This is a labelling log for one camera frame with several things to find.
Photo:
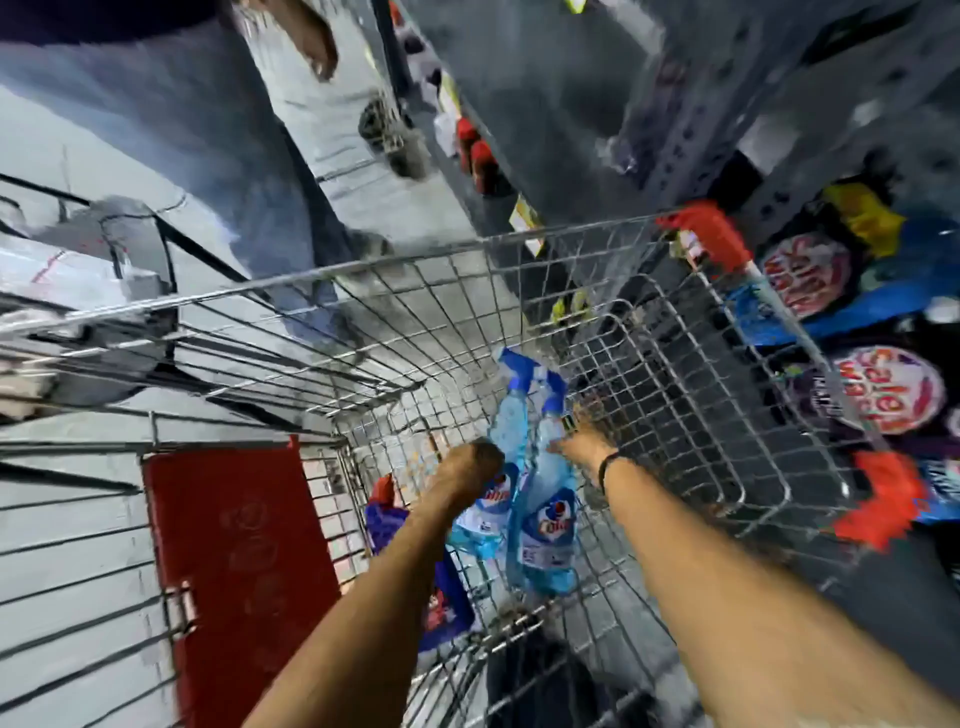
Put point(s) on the black wristband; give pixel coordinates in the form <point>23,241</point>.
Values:
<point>606,466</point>

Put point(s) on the person's right fingers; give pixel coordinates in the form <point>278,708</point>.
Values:
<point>579,431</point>

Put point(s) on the grey metal shelf rack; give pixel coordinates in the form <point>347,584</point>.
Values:
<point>615,97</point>

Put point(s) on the blue refill pouch red cap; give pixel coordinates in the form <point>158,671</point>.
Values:
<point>450,592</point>

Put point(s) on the red bottle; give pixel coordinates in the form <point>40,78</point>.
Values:
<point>486,169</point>
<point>465,142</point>

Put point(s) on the person's dark trousers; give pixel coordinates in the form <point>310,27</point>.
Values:
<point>547,686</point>

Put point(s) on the person's left hand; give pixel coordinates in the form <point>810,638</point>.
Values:
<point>469,469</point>

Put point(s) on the blue spray bottle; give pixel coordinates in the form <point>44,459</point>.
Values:
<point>547,525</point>
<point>495,480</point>

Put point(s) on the person's right forearm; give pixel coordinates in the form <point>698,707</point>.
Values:
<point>735,607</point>

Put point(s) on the yellow shelf price tag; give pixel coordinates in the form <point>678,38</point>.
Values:
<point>526,221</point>

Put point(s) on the red cart corner bumper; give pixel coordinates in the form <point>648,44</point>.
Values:
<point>889,502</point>
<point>709,229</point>

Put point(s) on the person's right hand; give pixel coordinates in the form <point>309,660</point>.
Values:
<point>583,448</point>

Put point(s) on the person's left forearm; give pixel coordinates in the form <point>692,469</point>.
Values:
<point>375,622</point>

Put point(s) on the row of dark detergent packets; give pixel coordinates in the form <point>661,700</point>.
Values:
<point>862,322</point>

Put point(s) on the red plastic cart seat flap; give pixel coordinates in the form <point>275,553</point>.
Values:
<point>240,570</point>

